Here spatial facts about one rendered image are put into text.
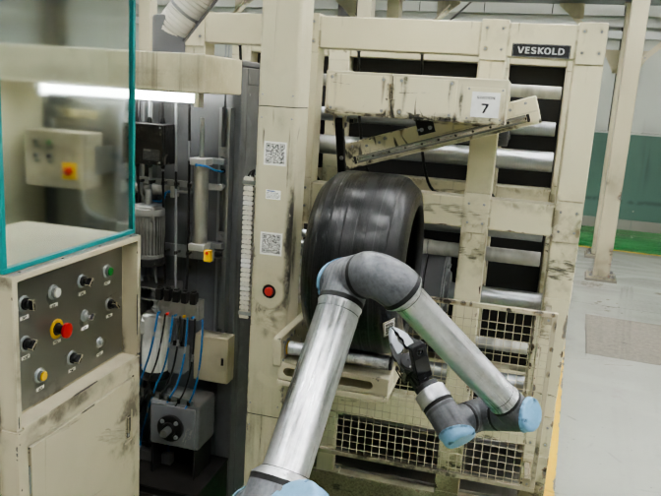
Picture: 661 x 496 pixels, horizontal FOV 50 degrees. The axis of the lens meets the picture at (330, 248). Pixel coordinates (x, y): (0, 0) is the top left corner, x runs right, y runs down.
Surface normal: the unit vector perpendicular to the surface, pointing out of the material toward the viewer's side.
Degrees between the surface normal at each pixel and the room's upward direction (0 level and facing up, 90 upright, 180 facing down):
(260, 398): 90
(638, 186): 90
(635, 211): 90
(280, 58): 90
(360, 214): 48
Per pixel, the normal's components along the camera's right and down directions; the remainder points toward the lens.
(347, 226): -0.18, -0.36
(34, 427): 0.96, 0.11
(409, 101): -0.26, 0.19
